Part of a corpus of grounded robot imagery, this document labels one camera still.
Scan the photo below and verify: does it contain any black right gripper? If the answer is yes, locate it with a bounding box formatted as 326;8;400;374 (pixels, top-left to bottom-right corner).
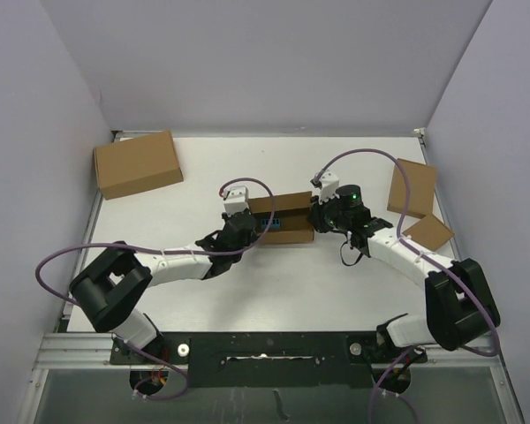
307;191;350;234

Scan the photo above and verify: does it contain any blue plastic rack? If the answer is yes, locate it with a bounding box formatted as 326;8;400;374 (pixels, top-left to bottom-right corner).
260;217;281;231

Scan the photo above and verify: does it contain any cardboard box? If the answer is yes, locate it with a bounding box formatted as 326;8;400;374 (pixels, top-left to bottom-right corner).
387;159;437;218
248;191;314;245
94;130;184;200
403;215;454;251

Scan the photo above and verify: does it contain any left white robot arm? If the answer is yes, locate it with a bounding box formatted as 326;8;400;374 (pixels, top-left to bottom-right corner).
69;210;257;363

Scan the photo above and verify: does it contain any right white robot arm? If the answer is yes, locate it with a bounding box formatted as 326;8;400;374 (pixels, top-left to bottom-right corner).
308;185;501;361

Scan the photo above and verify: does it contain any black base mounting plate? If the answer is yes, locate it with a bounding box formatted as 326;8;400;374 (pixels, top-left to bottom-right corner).
109;330;428;392

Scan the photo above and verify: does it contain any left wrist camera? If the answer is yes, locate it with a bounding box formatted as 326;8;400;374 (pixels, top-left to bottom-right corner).
221;185;249;216

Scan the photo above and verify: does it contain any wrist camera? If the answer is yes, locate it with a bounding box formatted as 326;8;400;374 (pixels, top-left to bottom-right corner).
310;170;339;204
221;185;249;216

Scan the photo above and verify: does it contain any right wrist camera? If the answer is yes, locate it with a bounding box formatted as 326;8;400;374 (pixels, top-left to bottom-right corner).
310;170;339;204

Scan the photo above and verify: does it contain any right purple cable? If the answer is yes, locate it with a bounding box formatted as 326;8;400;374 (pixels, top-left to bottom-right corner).
320;148;503;424

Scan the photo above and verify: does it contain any aluminium table frame rail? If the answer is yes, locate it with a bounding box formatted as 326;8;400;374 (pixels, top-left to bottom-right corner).
19;130;526;424

